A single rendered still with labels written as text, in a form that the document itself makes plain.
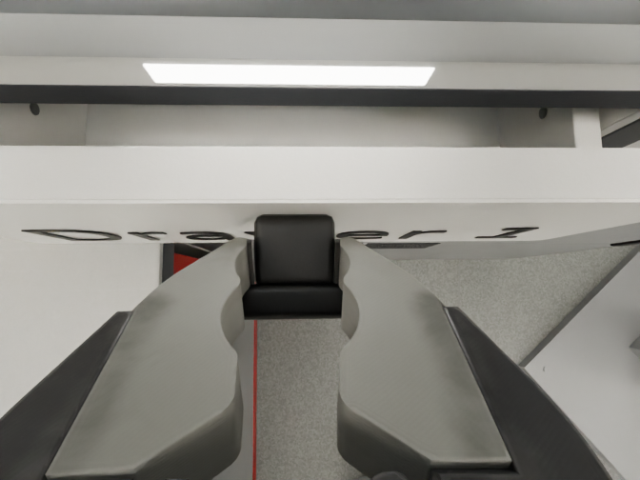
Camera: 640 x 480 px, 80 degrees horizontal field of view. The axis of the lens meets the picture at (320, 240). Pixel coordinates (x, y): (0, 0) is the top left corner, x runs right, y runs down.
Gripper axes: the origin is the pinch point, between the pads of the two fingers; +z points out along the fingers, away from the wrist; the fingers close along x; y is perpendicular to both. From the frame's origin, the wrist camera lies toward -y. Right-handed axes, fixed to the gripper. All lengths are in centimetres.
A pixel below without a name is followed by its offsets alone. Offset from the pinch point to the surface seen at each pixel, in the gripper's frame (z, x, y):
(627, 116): 3.8, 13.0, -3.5
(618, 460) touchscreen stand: 45, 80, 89
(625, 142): 4.8, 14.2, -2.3
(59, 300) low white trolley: 11.2, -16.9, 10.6
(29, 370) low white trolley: 8.5, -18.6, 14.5
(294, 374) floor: 61, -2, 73
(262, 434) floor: 52, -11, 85
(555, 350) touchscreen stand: 61, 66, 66
